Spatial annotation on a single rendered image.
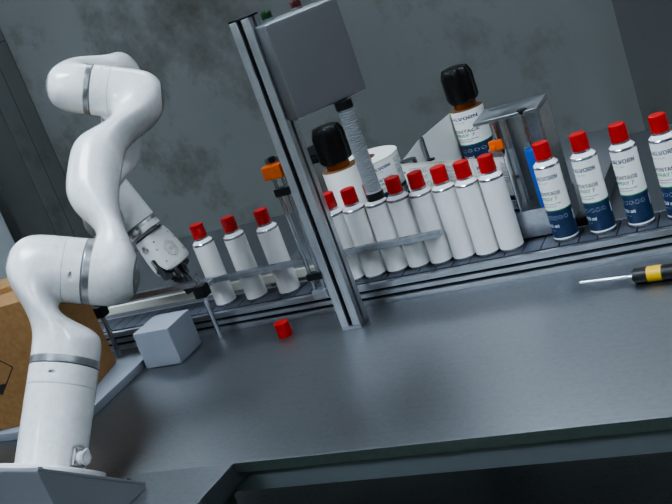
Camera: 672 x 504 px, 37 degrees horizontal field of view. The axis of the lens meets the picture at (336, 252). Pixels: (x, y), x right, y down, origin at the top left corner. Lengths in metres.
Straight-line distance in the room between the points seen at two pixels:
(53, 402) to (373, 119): 4.01
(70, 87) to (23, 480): 0.76
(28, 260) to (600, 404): 0.99
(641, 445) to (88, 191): 1.05
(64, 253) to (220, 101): 4.27
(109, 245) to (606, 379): 0.88
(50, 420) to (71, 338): 0.14
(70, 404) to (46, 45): 5.11
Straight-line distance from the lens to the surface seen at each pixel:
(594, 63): 5.10
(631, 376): 1.60
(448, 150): 2.64
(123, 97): 2.01
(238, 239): 2.31
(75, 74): 2.04
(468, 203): 2.07
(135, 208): 2.41
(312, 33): 1.98
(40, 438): 1.78
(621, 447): 1.56
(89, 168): 1.92
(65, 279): 1.83
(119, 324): 2.60
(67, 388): 1.78
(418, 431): 1.62
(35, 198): 6.87
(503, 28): 5.18
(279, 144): 2.00
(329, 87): 1.99
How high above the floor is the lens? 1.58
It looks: 16 degrees down
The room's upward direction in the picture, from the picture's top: 20 degrees counter-clockwise
